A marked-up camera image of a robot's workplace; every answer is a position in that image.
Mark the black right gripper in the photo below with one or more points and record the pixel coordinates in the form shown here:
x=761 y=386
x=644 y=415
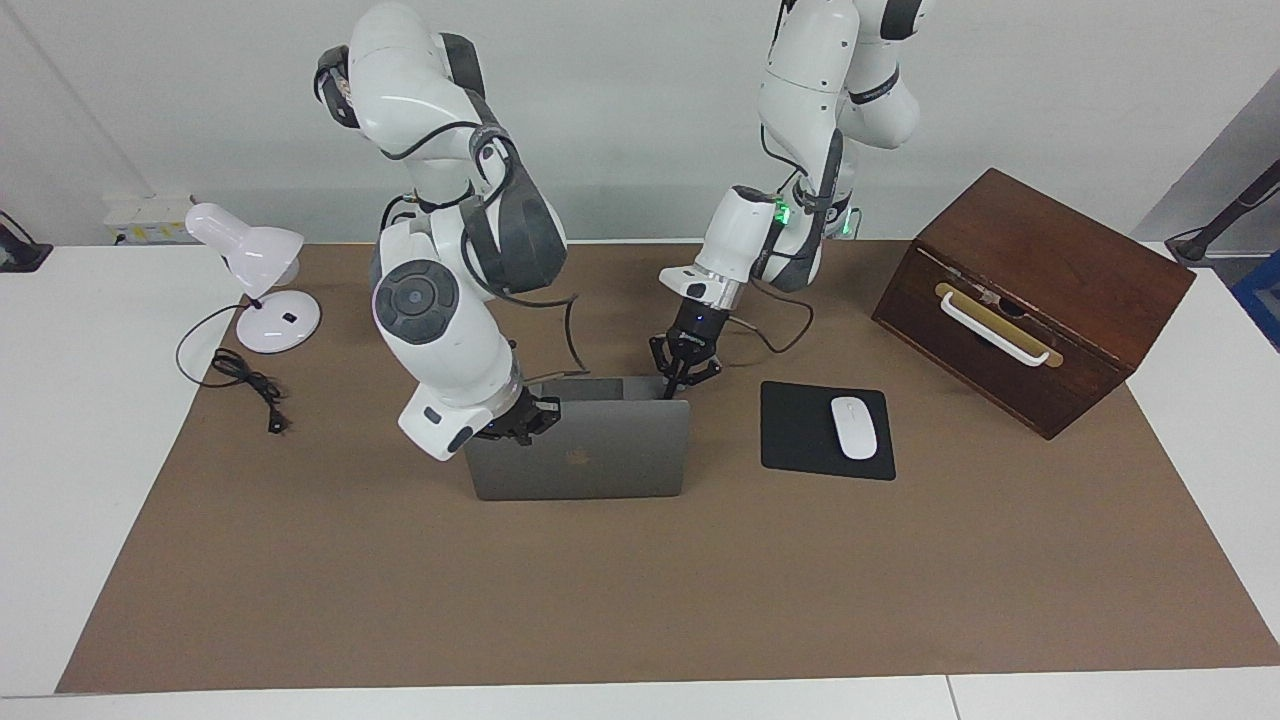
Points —
x=505 y=415

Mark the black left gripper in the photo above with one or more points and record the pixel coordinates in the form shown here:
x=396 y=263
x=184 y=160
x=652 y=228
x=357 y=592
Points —
x=698 y=322

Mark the grey laptop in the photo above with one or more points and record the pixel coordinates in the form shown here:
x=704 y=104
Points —
x=620 y=460

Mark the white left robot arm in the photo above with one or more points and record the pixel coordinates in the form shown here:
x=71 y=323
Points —
x=810 y=70

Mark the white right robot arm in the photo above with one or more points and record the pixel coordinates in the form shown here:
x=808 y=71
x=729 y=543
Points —
x=440 y=330

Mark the black mouse pad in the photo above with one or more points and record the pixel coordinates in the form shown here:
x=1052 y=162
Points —
x=795 y=430

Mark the white computer mouse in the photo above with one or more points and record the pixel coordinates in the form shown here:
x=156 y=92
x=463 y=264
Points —
x=853 y=428

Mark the brown table mat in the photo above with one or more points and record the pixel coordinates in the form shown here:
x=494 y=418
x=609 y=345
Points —
x=700 y=580

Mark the white desk lamp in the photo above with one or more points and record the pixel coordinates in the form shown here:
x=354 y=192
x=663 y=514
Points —
x=280 y=322

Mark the dark brown wooden box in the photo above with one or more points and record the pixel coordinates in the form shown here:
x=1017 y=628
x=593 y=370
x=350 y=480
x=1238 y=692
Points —
x=1050 y=250

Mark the white power strip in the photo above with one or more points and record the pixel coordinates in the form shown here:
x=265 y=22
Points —
x=150 y=215

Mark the black tripod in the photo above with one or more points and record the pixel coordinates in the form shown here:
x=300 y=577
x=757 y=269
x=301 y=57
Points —
x=1200 y=243

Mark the black stand base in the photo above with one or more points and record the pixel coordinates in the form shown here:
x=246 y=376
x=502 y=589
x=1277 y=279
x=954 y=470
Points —
x=20 y=255

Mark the blue bin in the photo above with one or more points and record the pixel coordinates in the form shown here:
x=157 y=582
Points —
x=1262 y=300

